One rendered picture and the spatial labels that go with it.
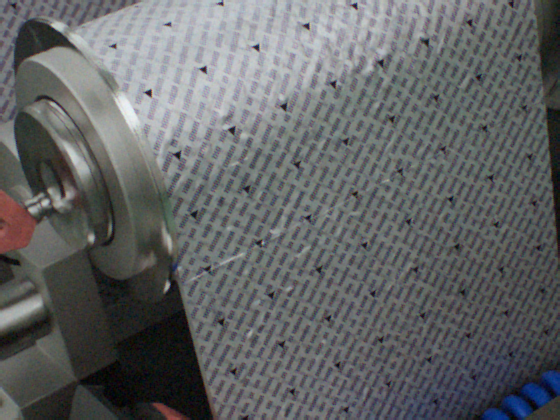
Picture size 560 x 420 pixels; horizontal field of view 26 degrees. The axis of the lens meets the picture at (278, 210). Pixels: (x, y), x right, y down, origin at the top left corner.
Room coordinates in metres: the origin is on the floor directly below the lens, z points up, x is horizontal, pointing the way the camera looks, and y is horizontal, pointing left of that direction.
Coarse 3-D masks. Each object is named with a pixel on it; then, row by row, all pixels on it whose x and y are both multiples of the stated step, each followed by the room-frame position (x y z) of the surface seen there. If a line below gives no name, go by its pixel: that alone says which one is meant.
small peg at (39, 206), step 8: (40, 192) 0.54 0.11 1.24; (24, 200) 0.53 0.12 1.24; (32, 200) 0.53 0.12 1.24; (40, 200) 0.53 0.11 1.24; (48, 200) 0.53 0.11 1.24; (24, 208) 0.53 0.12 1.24; (32, 208) 0.53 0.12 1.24; (40, 208) 0.53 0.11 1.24; (48, 208) 0.53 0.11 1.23; (40, 216) 0.53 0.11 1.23; (48, 216) 0.53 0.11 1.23; (0, 224) 0.52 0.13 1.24
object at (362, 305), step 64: (512, 128) 0.59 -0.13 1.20; (384, 192) 0.54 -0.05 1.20; (448, 192) 0.56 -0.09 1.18; (512, 192) 0.58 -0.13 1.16; (256, 256) 0.50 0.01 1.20; (320, 256) 0.52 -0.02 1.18; (384, 256) 0.54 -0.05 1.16; (448, 256) 0.56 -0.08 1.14; (512, 256) 0.58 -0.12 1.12; (192, 320) 0.48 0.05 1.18; (256, 320) 0.50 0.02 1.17; (320, 320) 0.52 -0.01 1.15; (384, 320) 0.54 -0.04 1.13; (448, 320) 0.56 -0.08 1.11; (512, 320) 0.58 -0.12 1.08; (256, 384) 0.50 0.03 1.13; (320, 384) 0.51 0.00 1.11; (384, 384) 0.53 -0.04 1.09; (448, 384) 0.55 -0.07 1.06; (512, 384) 0.58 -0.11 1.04
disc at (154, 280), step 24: (24, 24) 0.57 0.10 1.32; (48, 24) 0.54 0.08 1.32; (24, 48) 0.57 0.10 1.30; (48, 48) 0.54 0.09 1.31; (72, 48) 0.52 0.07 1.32; (96, 72) 0.50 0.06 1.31; (120, 96) 0.49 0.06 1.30; (120, 120) 0.49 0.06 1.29; (144, 144) 0.48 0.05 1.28; (144, 168) 0.48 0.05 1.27; (144, 192) 0.48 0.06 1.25; (168, 216) 0.47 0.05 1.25; (168, 240) 0.48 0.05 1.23; (168, 264) 0.48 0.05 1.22; (120, 288) 0.54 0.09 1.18; (144, 288) 0.51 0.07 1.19; (168, 288) 0.49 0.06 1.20
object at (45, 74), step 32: (32, 64) 0.54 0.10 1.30; (64, 64) 0.53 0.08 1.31; (32, 96) 0.55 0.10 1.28; (64, 96) 0.52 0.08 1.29; (96, 96) 0.51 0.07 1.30; (96, 128) 0.49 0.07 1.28; (128, 160) 0.49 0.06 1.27; (128, 192) 0.48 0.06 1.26; (128, 224) 0.49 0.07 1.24; (96, 256) 0.53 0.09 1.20; (128, 256) 0.50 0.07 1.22
